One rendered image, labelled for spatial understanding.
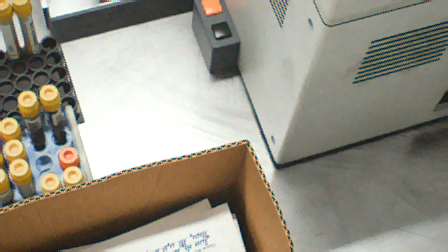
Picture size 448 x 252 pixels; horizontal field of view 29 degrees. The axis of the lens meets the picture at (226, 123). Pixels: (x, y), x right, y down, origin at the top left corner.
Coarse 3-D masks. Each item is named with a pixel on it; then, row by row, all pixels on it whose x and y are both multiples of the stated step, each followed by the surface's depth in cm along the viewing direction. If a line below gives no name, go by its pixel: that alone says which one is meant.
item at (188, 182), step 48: (240, 144) 66; (48, 192) 63; (96, 192) 65; (144, 192) 68; (192, 192) 72; (240, 192) 73; (0, 240) 67; (48, 240) 70; (96, 240) 74; (144, 240) 71; (192, 240) 71; (240, 240) 72; (288, 240) 63
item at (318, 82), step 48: (240, 0) 77; (288, 0) 65; (336, 0) 56; (384, 0) 58; (432, 0) 60; (240, 48) 82; (288, 48) 68; (336, 48) 62; (384, 48) 65; (432, 48) 68; (288, 96) 71; (336, 96) 70; (384, 96) 74; (432, 96) 78; (288, 144) 77; (336, 144) 81
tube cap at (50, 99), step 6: (42, 90) 70; (48, 90) 70; (54, 90) 70; (42, 96) 70; (48, 96) 70; (54, 96) 70; (60, 96) 71; (42, 102) 70; (48, 102) 70; (54, 102) 70; (60, 102) 71; (48, 108) 71; (54, 108) 71
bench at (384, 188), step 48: (144, 0) 88; (192, 0) 89; (0, 48) 85; (96, 48) 85; (144, 48) 86; (192, 48) 86; (96, 96) 83; (144, 96) 84; (192, 96) 84; (240, 96) 84; (96, 144) 81; (144, 144) 81; (192, 144) 82; (384, 144) 83; (432, 144) 84; (288, 192) 81; (336, 192) 81; (384, 192) 81; (432, 192) 82; (336, 240) 79; (384, 240) 79; (432, 240) 80
